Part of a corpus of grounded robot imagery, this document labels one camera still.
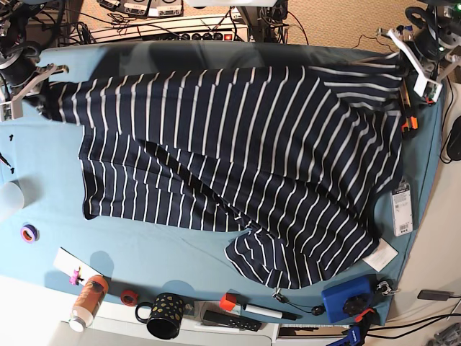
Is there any white square paper packet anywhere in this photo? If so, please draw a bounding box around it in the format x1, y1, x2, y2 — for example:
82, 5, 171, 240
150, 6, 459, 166
363, 239, 398, 272

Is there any white paper sheet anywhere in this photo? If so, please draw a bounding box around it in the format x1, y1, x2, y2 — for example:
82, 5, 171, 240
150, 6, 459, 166
53, 248, 102, 282

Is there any blue orange clamp bottom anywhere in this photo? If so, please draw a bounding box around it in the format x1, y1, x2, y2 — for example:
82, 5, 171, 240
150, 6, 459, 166
331, 308, 378, 346

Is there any purple tape roll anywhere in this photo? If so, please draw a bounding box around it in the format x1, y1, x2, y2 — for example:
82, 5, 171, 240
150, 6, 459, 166
20, 224, 39, 244

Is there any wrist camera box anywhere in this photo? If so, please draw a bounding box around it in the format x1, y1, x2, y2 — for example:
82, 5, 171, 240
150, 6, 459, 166
413, 74, 443, 103
0, 101, 23, 122

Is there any navy white striped t-shirt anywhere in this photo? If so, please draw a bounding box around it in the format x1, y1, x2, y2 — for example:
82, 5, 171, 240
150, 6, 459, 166
44, 54, 403, 289

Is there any black lanyard with clip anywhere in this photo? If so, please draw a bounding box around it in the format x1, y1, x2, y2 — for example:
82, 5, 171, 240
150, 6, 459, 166
273, 288, 326, 317

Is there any orange black utility knife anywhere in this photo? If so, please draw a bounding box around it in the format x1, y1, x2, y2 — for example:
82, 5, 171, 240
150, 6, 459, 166
400, 80, 419, 140

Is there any clear plastic blister pack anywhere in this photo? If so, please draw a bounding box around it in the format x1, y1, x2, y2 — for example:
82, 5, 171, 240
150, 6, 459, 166
390, 178, 413, 236

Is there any blue plastic box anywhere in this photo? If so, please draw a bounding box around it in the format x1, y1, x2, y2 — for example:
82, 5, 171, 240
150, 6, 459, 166
321, 275, 375, 324

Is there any black computer mouse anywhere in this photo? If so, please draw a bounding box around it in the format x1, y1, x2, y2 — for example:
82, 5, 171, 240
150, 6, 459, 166
446, 116, 461, 161

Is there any translucent white cup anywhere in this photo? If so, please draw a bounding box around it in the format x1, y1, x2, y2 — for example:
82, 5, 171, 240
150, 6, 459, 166
0, 182, 24, 221

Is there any black power adapter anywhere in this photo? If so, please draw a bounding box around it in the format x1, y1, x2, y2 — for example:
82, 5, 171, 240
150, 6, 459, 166
417, 289, 452, 301

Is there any black knob on box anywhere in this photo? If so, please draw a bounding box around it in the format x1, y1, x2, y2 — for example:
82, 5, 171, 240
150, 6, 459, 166
342, 295, 369, 316

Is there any teal table cloth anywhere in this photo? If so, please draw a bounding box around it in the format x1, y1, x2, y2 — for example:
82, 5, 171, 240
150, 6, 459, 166
0, 40, 443, 323

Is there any black mug gold pattern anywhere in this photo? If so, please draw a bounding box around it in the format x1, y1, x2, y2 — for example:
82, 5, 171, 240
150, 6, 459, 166
135, 293, 185, 340

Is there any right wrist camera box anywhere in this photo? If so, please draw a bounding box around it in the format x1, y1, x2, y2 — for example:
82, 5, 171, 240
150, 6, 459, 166
0, 101, 23, 122

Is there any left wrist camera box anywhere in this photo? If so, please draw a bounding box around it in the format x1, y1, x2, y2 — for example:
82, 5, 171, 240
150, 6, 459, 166
413, 74, 443, 103

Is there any orange red cube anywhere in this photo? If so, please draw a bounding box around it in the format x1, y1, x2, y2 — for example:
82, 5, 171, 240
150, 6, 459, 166
219, 293, 237, 311

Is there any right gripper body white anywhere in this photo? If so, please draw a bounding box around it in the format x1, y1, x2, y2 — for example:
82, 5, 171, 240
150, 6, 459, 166
10, 63, 68, 102

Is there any silver carabiner keyring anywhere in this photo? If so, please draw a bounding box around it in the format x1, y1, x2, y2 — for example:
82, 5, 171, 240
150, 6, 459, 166
376, 280, 400, 296

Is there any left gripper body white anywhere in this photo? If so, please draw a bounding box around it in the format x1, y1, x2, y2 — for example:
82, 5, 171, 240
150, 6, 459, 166
376, 27, 461, 82

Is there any red tape roll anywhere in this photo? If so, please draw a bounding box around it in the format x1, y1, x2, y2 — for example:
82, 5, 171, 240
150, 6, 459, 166
120, 289, 139, 307

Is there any orange bottle white cap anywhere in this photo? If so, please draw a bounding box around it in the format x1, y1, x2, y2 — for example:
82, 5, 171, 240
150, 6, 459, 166
69, 275, 109, 332

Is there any black power strip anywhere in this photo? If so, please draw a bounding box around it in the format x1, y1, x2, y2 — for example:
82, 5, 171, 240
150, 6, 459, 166
155, 32, 235, 41

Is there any white black marker pen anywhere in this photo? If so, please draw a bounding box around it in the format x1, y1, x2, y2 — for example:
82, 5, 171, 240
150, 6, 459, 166
241, 304, 298, 321

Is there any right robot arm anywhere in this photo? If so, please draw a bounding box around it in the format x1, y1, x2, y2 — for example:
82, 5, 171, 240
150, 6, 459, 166
1, 1, 69, 122

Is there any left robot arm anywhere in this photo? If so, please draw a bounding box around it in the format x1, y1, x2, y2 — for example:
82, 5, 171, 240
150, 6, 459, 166
377, 1, 460, 82

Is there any black remote control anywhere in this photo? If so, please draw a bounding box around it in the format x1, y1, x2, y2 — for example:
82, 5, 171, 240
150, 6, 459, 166
202, 310, 262, 332

